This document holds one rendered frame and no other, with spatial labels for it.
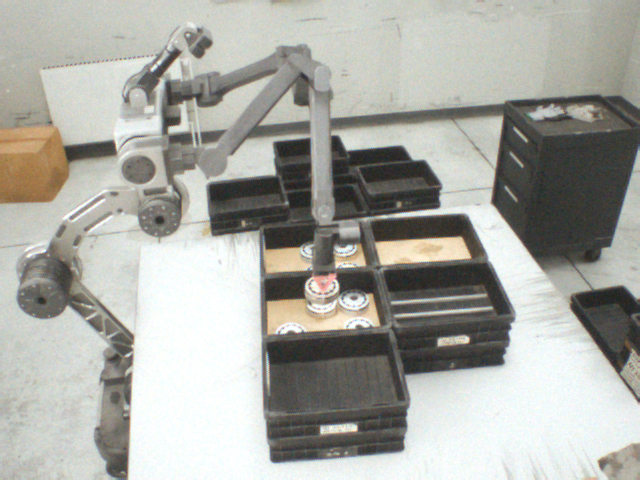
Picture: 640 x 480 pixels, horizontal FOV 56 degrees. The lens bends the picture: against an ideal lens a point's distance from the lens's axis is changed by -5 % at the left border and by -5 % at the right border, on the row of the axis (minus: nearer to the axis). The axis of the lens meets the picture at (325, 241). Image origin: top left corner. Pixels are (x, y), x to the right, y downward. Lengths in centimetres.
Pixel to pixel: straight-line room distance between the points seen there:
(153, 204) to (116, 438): 102
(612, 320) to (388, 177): 139
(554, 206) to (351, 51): 222
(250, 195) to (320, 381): 169
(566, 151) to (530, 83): 238
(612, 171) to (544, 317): 138
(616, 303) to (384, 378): 165
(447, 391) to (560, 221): 175
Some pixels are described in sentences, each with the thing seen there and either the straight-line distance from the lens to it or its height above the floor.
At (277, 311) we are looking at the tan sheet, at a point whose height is 83.
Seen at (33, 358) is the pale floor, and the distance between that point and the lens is 349.
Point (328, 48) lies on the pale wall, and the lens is 499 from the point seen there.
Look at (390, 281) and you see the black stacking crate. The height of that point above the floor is 88.
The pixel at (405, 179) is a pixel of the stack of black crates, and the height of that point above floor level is 49.
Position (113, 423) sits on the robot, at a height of 24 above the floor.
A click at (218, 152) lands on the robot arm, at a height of 148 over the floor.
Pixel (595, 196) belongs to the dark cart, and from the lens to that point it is 365.
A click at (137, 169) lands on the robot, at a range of 177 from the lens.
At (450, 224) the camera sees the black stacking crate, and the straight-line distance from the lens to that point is 249.
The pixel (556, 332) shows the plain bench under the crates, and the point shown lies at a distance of 239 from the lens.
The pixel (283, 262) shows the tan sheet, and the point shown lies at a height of 83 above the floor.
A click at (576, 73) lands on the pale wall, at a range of 591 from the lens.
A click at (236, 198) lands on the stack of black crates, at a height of 49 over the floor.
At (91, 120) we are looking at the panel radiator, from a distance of 500.
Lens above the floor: 227
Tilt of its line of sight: 36 degrees down
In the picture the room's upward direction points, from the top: 1 degrees counter-clockwise
